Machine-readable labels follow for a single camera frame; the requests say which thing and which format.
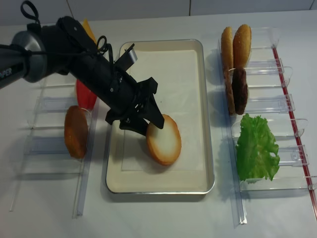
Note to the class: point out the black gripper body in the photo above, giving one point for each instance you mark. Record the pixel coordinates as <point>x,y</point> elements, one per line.
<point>113,86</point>

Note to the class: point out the left top bun half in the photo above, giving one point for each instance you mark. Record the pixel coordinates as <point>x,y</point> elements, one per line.
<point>226,45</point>

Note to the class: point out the orange cheese slice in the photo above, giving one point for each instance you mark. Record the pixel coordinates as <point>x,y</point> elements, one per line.
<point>89,32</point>

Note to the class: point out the right red tomato slice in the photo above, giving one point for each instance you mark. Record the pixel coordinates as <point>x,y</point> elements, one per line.
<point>91,100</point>

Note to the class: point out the white paper liner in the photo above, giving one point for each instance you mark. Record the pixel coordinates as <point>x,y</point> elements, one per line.
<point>178,95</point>

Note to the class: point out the right clear acrylic rack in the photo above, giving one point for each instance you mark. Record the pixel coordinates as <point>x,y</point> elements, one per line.
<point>269,97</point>

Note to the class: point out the clear acrylic rack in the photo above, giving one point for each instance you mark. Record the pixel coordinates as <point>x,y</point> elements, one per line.
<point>269,97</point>
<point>45,155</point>

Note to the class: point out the left brown meat patty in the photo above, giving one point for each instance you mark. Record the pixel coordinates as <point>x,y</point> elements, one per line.
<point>229,92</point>

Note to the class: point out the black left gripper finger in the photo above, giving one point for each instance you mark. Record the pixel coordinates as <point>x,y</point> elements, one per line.
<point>136,125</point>

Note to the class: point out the left clear acrylic rack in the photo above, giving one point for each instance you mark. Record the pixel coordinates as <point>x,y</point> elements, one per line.
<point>45,155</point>

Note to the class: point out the green lettuce leaf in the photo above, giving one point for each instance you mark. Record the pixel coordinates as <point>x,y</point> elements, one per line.
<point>256,150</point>

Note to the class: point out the left red tomato slice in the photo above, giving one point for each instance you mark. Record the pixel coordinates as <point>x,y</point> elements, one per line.
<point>82,94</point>

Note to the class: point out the right top bun half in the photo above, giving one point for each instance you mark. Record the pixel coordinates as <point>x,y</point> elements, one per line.
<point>242,46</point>

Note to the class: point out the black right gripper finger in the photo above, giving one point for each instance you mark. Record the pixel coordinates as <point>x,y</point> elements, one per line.
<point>150,111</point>

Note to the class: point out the right dark meat patty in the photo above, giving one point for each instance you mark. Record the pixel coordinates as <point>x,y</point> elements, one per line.
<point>240,90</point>

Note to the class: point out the bun half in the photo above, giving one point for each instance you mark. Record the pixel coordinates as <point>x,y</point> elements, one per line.
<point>226,45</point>
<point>242,46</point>

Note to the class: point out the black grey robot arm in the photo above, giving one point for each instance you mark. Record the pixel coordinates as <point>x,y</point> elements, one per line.
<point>65,48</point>

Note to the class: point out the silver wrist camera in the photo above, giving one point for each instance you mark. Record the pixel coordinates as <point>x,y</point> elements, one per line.
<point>127,59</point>

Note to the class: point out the bun slice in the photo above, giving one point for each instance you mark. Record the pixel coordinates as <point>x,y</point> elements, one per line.
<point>164,144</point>
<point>76,132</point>

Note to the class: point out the red tomato slice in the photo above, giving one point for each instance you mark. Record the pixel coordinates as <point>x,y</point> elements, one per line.
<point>82,94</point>
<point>91,100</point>

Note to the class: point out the cream metal tray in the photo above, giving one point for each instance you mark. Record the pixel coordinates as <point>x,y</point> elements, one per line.
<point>168,181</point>

